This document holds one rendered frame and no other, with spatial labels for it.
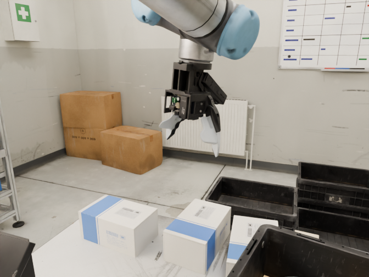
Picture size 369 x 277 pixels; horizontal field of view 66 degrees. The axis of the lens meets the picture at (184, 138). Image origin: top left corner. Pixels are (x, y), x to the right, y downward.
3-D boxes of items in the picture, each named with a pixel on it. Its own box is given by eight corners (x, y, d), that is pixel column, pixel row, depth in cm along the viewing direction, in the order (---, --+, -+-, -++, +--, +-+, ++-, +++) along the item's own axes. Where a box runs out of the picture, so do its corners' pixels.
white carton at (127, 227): (80, 238, 86) (77, 211, 84) (107, 218, 96) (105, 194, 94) (135, 258, 77) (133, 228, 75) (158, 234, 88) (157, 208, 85)
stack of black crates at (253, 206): (202, 281, 143) (203, 200, 131) (217, 245, 170) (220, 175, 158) (286, 305, 129) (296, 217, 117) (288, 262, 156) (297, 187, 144)
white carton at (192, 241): (204, 275, 71) (205, 244, 69) (163, 260, 77) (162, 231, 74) (229, 232, 88) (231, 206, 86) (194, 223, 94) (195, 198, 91)
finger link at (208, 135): (203, 162, 60) (186, 122, 61) (218, 155, 65) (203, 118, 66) (214, 157, 58) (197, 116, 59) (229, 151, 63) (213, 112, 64)
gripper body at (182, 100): (162, 115, 63) (166, 59, 59) (186, 111, 70) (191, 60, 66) (189, 123, 59) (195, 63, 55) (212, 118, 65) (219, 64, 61)
